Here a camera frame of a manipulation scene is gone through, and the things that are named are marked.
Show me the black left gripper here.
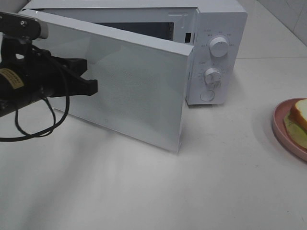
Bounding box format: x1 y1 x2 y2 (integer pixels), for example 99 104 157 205
0 35 98 104

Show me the white microwave door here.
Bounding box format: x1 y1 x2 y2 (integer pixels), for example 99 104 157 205
23 9 192 152

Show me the white timer knob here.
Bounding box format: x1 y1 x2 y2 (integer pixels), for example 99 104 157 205
204 68 222 85

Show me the pink round plate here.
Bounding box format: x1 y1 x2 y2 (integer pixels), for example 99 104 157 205
272 98 307 162

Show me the yellow-green lettuce leaf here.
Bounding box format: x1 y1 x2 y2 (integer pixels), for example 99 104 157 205
284 112 307 149

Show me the white bread slice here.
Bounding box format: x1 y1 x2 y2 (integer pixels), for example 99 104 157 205
290 99 307 131

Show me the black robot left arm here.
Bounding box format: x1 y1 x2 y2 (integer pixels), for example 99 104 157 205
0 36 98 116

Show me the round door release button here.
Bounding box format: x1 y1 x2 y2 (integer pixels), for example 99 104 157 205
200 90 215 102

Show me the white microwave oven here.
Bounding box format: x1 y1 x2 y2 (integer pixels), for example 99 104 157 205
21 0 248 105

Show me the white upper power knob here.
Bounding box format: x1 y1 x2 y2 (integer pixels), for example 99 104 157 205
209 35 229 58

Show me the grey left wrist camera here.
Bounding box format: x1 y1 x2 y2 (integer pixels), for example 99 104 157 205
0 11 48 40

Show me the black left camera cable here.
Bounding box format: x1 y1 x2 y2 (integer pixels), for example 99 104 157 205
0 45 71 142

